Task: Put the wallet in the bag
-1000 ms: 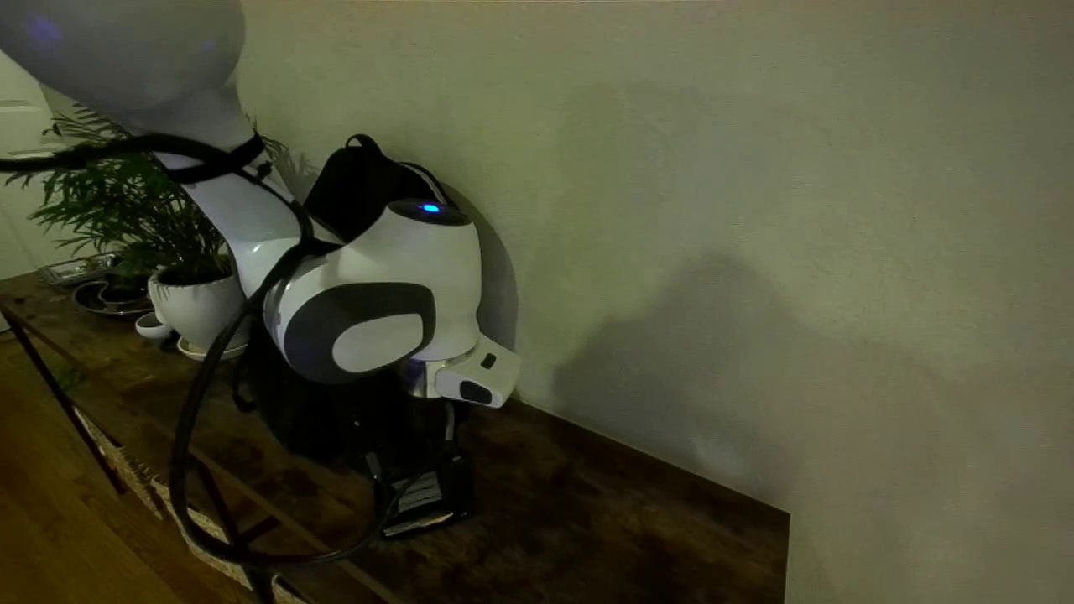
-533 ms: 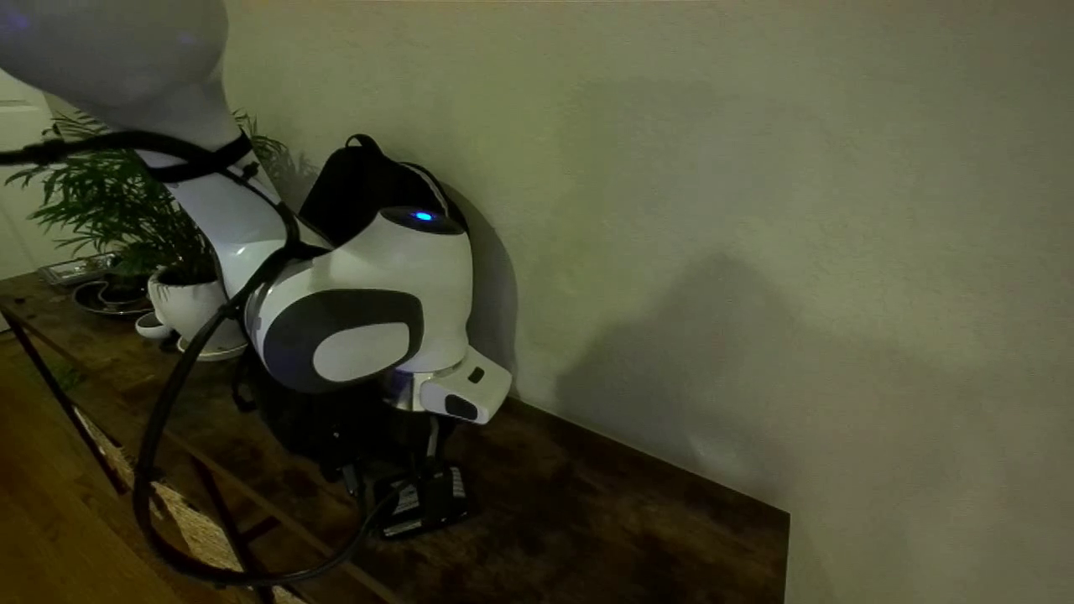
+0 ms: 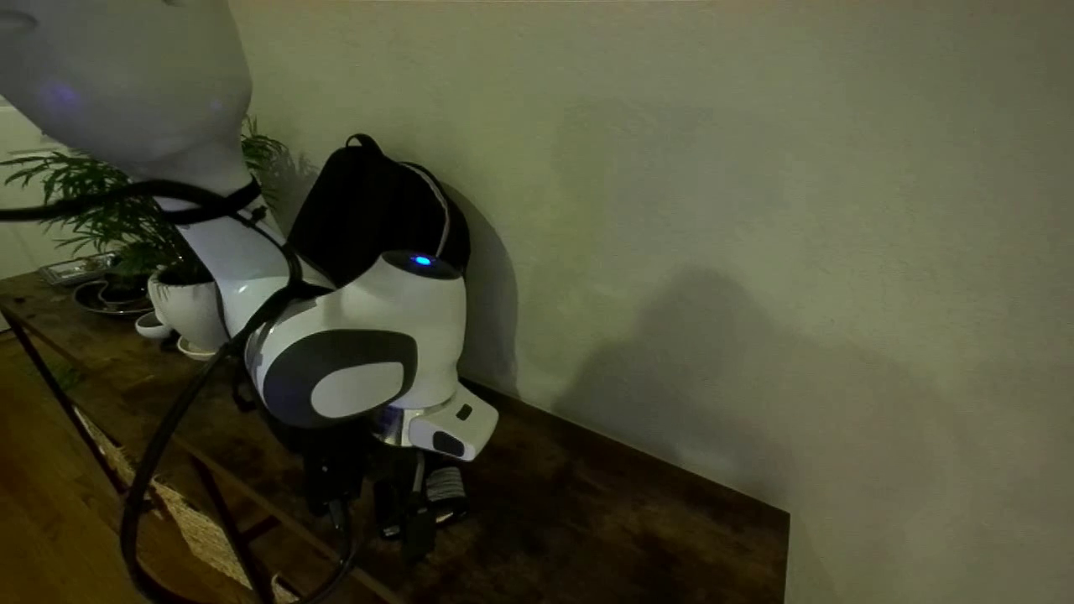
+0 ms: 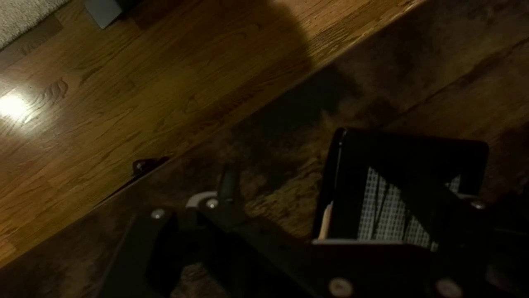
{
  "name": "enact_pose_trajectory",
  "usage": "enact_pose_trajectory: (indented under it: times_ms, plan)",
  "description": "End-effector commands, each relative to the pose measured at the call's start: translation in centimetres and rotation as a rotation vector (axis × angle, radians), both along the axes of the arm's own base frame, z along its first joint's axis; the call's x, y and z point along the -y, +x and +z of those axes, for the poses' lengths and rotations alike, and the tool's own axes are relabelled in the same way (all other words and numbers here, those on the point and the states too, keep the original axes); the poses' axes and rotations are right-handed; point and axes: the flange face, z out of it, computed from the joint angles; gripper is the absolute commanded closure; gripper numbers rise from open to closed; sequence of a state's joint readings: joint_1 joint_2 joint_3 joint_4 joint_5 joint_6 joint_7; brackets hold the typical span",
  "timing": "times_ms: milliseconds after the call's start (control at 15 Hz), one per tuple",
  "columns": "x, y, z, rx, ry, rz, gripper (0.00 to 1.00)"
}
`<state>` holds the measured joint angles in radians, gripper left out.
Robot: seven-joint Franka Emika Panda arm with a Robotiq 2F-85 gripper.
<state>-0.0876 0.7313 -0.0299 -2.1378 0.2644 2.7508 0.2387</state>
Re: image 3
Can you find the dark wallet with grey panel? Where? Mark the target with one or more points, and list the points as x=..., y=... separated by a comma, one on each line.
x=444, y=493

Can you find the green palm plant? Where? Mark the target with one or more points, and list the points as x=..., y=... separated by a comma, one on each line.
x=110, y=222

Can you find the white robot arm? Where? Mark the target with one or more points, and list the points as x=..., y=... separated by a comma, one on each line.
x=371, y=323

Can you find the small white dish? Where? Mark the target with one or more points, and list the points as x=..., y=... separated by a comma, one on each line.
x=151, y=325

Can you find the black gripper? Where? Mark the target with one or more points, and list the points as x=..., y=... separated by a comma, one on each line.
x=341, y=448

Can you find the white plant pot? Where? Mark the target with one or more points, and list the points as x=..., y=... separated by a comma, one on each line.
x=188, y=305

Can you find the dark plant saucer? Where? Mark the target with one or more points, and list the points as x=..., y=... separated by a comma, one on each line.
x=106, y=295

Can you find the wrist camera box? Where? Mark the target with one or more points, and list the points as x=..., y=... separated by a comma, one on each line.
x=455, y=425

